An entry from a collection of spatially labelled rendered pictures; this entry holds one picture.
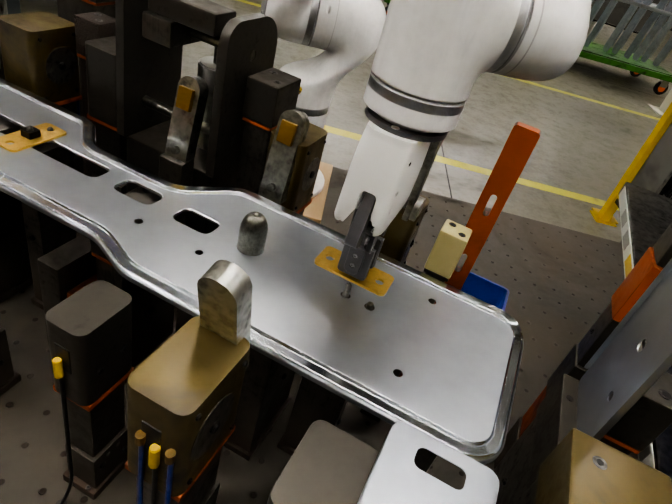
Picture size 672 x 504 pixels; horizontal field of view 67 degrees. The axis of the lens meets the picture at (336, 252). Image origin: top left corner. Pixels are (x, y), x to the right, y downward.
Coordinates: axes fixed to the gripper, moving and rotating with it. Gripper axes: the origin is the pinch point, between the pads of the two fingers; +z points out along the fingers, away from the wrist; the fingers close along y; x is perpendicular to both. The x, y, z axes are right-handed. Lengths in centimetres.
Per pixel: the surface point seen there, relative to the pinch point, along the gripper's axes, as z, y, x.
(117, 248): 6.5, 9.5, -23.4
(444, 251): 2.1, -10.8, 7.5
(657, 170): 60, -284, 91
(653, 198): 3, -61, 37
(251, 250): 5.3, 1.2, -11.9
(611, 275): 36, -91, 48
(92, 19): -4, -20, -56
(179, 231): 6.2, 3.0, -20.5
